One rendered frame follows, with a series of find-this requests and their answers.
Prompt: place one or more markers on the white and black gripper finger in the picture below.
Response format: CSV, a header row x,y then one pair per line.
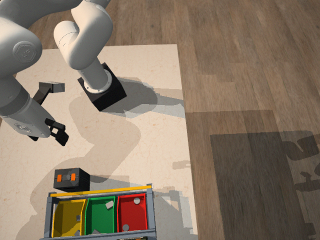
x,y
61,136
33,138

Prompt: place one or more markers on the red bin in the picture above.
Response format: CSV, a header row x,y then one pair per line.
x,y
130,213

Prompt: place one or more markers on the green open bin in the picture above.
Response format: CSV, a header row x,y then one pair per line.
x,y
98,217

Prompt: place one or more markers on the grey metal shelf rack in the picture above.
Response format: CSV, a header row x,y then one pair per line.
x,y
150,232

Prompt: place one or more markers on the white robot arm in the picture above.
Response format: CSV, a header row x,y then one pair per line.
x,y
79,43

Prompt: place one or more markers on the yellow open bin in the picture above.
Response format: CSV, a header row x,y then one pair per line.
x,y
65,218

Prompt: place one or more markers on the grey round disc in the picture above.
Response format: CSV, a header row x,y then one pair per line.
x,y
125,227
136,200

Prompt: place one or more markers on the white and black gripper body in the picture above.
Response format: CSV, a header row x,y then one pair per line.
x,y
30,120

